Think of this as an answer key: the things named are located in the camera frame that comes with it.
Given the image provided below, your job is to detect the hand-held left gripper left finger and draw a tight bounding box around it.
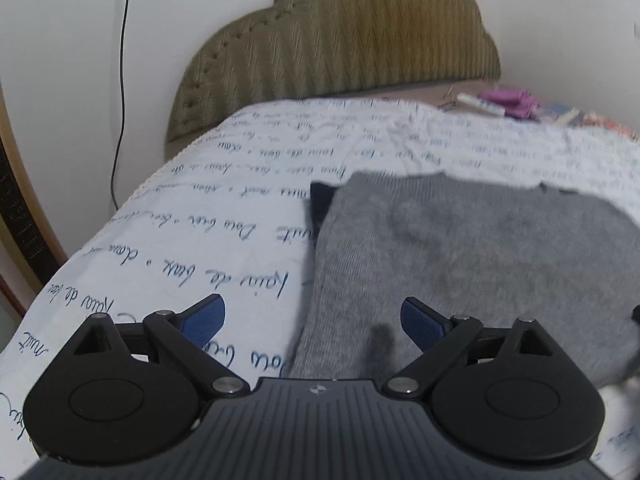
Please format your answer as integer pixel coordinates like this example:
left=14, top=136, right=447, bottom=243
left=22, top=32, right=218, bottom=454
left=70, top=294, right=251, bottom=401

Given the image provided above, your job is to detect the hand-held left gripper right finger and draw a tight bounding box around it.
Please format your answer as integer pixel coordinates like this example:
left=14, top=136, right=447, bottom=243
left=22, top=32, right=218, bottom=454
left=382, top=297, right=556, bottom=400

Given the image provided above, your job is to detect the grey sweater with navy sleeves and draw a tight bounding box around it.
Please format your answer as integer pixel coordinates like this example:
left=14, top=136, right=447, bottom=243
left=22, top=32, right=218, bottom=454
left=287, top=171, right=640, bottom=386

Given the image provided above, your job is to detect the white quilt with script print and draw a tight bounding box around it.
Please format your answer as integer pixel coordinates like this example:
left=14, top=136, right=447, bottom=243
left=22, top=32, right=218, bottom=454
left=0, top=97, right=640, bottom=480

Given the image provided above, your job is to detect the colourful printed cloth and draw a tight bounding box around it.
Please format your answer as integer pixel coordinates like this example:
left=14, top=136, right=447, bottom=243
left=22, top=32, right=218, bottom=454
left=579, top=112, right=640, bottom=142

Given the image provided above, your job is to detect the purple cloth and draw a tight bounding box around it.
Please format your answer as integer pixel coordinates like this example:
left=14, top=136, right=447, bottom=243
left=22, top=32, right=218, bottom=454
left=477, top=87, right=542, bottom=121

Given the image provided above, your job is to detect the olive padded headboard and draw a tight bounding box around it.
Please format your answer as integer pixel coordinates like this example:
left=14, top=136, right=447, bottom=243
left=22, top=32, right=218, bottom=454
left=165, top=0, right=502, bottom=143

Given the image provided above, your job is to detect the wooden frame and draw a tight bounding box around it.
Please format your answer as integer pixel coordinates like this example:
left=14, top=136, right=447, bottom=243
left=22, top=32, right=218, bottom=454
left=0, top=85, right=69, bottom=318

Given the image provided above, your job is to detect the black wall cable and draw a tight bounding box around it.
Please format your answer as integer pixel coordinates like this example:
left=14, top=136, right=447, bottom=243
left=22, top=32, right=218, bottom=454
left=110, top=0, right=138, bottom=211

